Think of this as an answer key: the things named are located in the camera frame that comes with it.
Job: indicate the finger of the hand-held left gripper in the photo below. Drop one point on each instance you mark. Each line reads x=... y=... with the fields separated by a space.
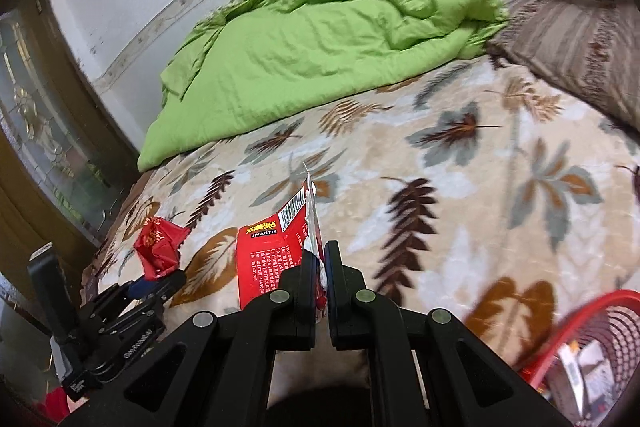
x=140 y=289
x=172 y=284

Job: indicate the wooden door with glass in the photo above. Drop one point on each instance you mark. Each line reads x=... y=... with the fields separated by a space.
x=45 y=132

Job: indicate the green quilt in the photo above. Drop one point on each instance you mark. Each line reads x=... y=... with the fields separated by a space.
x=300 y=57

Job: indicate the red mesh basket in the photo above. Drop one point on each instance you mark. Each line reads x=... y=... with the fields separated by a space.
x=600 y=307

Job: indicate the striped brown pillow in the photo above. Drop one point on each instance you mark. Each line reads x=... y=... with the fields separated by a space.
x=575 y=42

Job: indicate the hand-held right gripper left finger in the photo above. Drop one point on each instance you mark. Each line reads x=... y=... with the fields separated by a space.
x=307 y=307

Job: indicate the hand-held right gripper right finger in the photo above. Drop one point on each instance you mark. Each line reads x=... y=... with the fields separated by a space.
x=332 y=297

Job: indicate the dark red rose wrapper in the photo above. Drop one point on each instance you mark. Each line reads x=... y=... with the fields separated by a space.
x=157 y=247

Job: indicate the red packet with white text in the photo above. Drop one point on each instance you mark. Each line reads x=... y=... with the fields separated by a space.
x=270 y=257

